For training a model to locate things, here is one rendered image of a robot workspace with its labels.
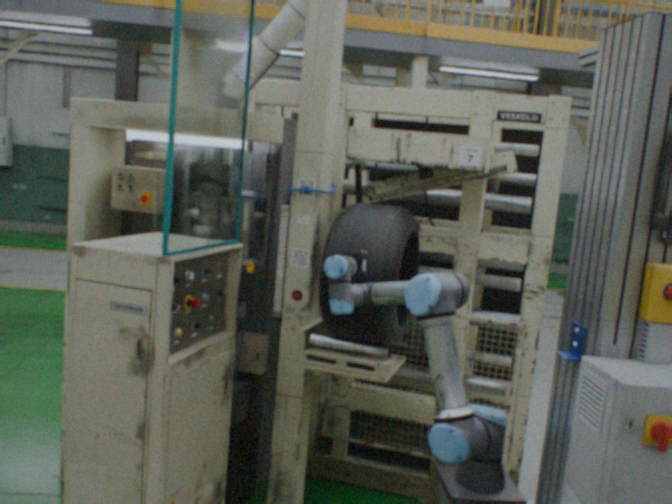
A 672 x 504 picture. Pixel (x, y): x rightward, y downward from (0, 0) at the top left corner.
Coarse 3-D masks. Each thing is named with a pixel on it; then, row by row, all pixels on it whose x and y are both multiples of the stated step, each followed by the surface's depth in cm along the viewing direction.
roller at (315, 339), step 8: (312, 336) 287; (320, 336) 286; (312, 344) 287; (320, 344) 286; (328, 344) 284; (336, 344) 283; (344, 344) 282; (352, 344) 282; (360, 344) 281; (368, 344) 281; (376, 344) 281; (360, 352) 281; (368, 352) 280; (376, 352) 279; (384, 352) 278; (392, 352) 280
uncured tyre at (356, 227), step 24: (360, 216) 275; (384, 216) 274; (408, 216) 281; (336, 240) 270; (360, 240) 267; (384, 240) 265; (408, 240) 309; (384, 264) 263; (408, 264) 314; (360, 312) 267; (384, 312) 267; (408, 312) 302; (336, 336) 285; (360, 336) 277; (384, 336) 275
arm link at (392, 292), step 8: (464, 280) 208; (368, 288) 238; (376, 288) 235; (384, 288) 232; (392, 288) 229; (400, 288) 227; (464, 288) 217; (368, 296) 237; (376, 296) 234; (384, 296) 232; (392, 296) 229; (400, 296) 227; (368, 304) 240; (376, 304) 238; (464, 304) 209
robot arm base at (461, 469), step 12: (456, 468) 213; (468, 468) 207; (480, 468) 205; (492, 468) 205; (456, 480) 210; (468, 480) 207; (480, 480) 205; (492, 480) 205; (504, 480) 209; (480, 492) 205; (492, 492) 205
